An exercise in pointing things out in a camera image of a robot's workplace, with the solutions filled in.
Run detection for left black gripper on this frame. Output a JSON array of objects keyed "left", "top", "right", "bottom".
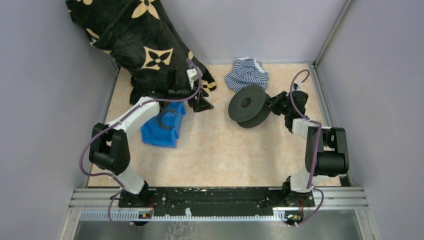
[{"left": 169, "top": 77, "right": 214, "bottom": 112}]

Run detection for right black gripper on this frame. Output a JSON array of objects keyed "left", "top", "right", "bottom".
[{"left": 262, "top": 91, "right": 292, "bottom": 116}]

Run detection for black cable spool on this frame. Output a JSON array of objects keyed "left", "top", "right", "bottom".
[{"left": 228, "top": 85, "right": 271, "bottom": 129}]

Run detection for blue plastic bin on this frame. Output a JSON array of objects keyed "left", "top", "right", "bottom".
[{"left": 140, "top": 102, "right": 186, "bottom": 148}]

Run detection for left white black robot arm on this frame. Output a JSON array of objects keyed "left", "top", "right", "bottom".
[{"left": 80, "top": 67, "right": 203, "bottom": 207}]

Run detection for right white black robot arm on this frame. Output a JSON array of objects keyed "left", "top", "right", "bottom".
[{"left": 265, "top": 90, "right": 349, "bottom": 206}]

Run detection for blue white striped cloth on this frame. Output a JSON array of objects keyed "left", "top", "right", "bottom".
[{"left": 224, "top": 57, "right": 269, "bottom": 92}]

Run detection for black beige floral blanket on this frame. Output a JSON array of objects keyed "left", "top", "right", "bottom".
[{"left": 65, "top": 0, "right": 217, "bottom": 105}]

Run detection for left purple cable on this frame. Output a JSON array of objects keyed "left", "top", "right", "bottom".
[{"left": 78, "top": 58, "right": 204, "bottom": 229}]

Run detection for purple cable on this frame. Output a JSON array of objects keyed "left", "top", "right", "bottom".
[
  {"left": 78, "top": 58, "right": 204, "bottom": 229},
  {"left": 289, "top": 68, "right": 325, "bottom": 228}
]

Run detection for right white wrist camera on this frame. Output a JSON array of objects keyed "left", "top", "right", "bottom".
[{"left": 292, "top": 83, "right": 303, "bottom": 92}]

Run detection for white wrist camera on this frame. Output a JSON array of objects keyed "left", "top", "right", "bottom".
[
  {"left": 186, "top": 68, "right": 201, "bottom": 84},
  {"left": 292, "top": 83, "right": 303, "bottom": 92}
]

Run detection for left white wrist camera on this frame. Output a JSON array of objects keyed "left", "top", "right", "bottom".
[{"left": 186, "top": 68, "right": 201, "bottom": 84}]

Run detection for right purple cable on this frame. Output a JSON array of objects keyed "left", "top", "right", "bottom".
[{"left": 289, "top": 68, "right": 325, "bottom": 228}]

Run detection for aluminium frame rail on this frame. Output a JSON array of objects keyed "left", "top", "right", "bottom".
[{"left": 68, "top": 186, "right": 369, "bottom": 210}]

